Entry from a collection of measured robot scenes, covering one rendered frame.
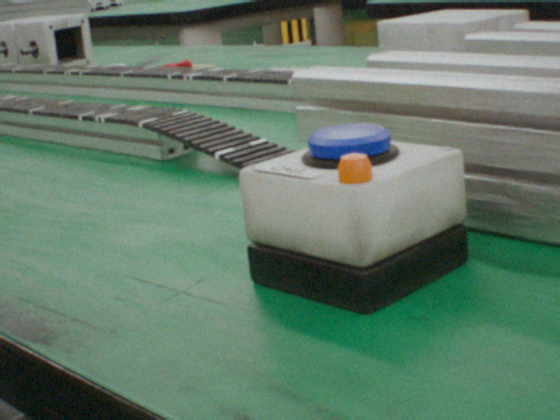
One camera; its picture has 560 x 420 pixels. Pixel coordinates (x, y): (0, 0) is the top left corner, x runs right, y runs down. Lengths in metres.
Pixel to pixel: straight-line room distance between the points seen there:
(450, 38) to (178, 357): 0.42
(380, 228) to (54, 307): 0.17
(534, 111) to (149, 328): 0.22
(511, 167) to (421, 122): 0.06
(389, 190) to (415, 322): 0.06
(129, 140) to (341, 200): 0.44
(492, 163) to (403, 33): 0.29
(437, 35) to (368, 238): 0.36
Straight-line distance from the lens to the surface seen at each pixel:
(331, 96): 0.55
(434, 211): 0.43
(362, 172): 0.39
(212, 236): 0.54
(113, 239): 0.56
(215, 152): 0.68
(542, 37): 0.68
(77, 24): 1.56
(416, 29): 0.74
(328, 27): 3.60
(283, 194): 0.42
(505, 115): 0.49
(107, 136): 0.84
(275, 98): 0.93
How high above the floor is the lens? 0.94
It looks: 16 degrees down
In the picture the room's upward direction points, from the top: 6 degrees counter-clockwise
